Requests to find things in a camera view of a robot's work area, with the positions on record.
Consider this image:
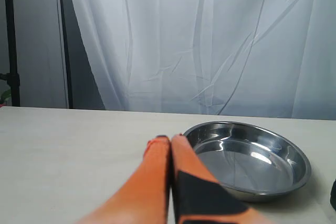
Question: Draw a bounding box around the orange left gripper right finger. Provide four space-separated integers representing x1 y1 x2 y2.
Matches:
171 135 271 223

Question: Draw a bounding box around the round stainless steel pan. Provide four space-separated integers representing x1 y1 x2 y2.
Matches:
184 121 311 202

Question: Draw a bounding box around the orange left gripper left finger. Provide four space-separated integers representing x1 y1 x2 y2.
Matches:
78 136 170 223

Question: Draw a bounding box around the white backdrop curtain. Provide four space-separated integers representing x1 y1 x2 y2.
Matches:
72 0 335 120

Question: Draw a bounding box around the black plastic tool case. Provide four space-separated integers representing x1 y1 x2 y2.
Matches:
330 180 336 210

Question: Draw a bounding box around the black stand pole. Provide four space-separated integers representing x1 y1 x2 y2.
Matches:
1 0 20 106

